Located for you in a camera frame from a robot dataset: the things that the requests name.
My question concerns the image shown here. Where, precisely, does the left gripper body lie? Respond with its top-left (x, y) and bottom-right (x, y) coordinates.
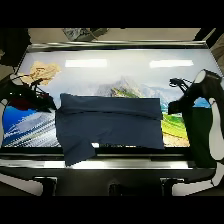
top-left (35, 93), bottom-right (58, 113)

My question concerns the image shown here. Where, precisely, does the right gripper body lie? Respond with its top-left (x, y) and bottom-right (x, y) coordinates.
top-left (167, 97), bottom-right (192, 116)

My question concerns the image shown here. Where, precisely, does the beige garment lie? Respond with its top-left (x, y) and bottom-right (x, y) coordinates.
top-left (20, 60), bottom-right (63, 86)

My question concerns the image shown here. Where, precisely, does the navy T-shirt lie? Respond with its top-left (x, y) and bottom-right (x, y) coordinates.
top-left (54, 92), bottom-right (166, 167)

